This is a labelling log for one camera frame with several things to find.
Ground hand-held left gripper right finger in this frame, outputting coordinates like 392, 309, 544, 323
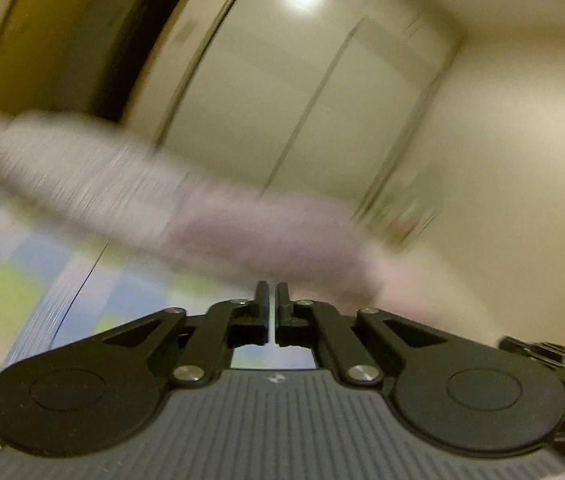
275, 281, 449, 388

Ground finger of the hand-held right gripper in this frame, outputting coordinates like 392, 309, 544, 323
498, 336, 565, 386

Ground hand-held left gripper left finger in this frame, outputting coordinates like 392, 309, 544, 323
102, 280, 270, 389

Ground pink folded quilt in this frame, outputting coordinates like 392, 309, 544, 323
162, 195, 493, 321

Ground white wardrobe doors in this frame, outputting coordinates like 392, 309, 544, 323
127, 0, 463, 241

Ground checked bed sheet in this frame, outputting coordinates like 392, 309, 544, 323
0, 170, 313, 466

